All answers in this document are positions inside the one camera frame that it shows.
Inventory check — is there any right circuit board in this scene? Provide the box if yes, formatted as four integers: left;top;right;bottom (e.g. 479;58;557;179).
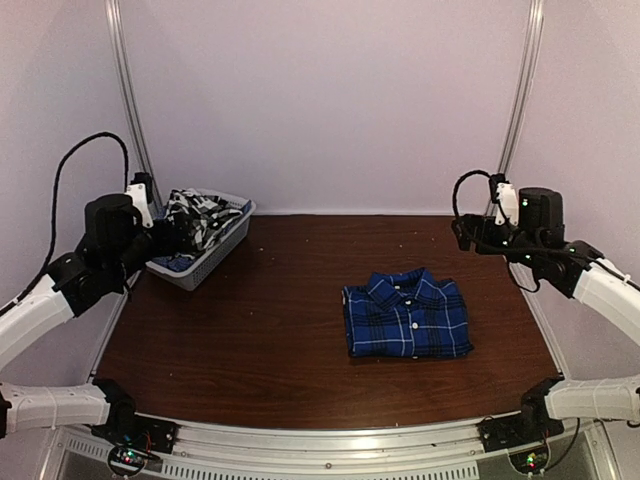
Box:
509;446;550;476

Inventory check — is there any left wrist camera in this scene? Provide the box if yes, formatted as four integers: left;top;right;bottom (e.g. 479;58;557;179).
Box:
125;171;153;228

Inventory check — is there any front aluminium rail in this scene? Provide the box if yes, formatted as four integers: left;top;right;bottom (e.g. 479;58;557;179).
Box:
49;394;614;480

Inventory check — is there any grey plastic laundry basket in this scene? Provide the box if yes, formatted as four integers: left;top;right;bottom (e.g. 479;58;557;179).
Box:
147;188;256;291

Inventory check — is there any left aluminium frame post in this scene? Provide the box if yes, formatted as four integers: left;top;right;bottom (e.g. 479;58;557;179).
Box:
104;0;162;206

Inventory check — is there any blue plaid long sleeve shirt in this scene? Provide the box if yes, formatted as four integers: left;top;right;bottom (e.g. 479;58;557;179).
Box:
342;268;474;359

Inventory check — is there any circuit board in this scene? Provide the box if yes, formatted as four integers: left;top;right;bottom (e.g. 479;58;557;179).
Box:
107;446;153;476
509;446;550;476

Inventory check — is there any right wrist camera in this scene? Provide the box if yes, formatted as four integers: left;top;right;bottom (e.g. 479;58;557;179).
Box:
489;173;519;227

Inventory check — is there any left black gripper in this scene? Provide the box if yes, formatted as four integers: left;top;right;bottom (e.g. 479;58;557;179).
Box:
110;210;192;285

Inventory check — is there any black white checked shirt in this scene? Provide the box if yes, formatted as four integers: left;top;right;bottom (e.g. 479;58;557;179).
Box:
164;188;244;257

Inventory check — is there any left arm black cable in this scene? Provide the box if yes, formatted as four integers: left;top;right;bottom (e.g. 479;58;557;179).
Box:
14;131;132;301

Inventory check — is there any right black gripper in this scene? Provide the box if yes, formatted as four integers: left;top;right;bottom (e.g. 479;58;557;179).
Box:
452;213;543;269

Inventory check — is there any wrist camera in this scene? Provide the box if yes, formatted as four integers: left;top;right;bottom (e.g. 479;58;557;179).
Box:
125;171;153;228
489;173;519;227

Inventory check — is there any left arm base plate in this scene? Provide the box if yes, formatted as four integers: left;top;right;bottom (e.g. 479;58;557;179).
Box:
90;414;178;454

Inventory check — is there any aluminium frame post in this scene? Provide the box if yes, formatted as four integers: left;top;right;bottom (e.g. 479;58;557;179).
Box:
498;0;545;174
104;0;162;206

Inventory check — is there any blue patterned shirt in basket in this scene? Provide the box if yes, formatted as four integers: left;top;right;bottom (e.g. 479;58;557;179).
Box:
151;254;197;273

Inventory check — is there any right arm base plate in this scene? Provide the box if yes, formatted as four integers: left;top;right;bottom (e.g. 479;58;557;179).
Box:
476;413;564;453

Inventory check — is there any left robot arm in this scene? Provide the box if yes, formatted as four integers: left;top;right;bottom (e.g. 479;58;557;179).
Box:
1;185;187;444

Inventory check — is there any right aluminium frame post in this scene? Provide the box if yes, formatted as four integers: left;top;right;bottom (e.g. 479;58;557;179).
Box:
498;0;545;174

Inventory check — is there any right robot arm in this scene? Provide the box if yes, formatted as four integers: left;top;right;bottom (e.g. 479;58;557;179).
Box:
452;182;639;442

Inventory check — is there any left circuit board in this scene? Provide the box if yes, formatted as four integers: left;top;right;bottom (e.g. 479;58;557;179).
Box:
107;446;153;476

